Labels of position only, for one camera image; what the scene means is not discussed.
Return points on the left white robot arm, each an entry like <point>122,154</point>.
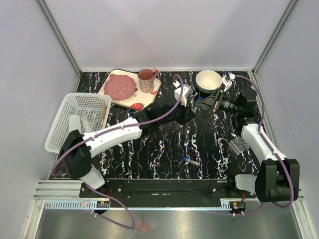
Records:
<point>79,149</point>

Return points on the white ceramic bowl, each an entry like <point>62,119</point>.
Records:
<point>208,81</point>

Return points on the wooden test tube clamp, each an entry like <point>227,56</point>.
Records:
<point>104,115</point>

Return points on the clear plastic funnel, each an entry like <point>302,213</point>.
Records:
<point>87,127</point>

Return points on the pink patterned mug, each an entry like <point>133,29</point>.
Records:
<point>146,79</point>

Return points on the white plastic perforated basket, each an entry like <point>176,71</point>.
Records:
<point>85,112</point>

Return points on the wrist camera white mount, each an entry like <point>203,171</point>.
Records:
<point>182,93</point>
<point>227,80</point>

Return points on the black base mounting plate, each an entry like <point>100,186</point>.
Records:
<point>171,193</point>

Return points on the clear test tube rack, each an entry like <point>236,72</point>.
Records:
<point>239,145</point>

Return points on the white wash bottle red cap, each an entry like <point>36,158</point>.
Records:
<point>74,123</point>

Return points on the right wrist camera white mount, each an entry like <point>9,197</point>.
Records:
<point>227,80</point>

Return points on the pink polka dot plate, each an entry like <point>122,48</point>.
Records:
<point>120,87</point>

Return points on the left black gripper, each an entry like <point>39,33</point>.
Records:
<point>187,115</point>

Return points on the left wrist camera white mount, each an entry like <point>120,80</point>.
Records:
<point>182,93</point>

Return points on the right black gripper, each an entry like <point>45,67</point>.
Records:
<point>212,103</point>

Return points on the blue capped test tube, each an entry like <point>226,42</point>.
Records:
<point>190,161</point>

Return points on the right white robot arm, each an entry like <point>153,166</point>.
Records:
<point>277,179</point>

